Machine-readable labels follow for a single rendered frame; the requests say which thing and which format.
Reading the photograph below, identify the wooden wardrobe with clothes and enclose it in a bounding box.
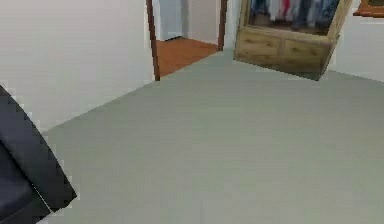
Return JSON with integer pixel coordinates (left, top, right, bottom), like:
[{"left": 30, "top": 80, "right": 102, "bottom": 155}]
[{"left": 233, "top": 0, "right": 354, "bottom": 81}]

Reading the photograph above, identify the brown framed wall picture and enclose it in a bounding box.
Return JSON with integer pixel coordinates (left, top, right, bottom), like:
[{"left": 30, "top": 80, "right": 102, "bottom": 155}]
[{"left": 353, "top": 0, "right": 384, "bottom": 19}]

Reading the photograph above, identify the brown wooden door frame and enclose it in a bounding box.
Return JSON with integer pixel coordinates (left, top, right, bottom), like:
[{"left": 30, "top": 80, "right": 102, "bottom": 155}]
[{"left": 145, "top": 0, "right": 229, "bottom": 82}]

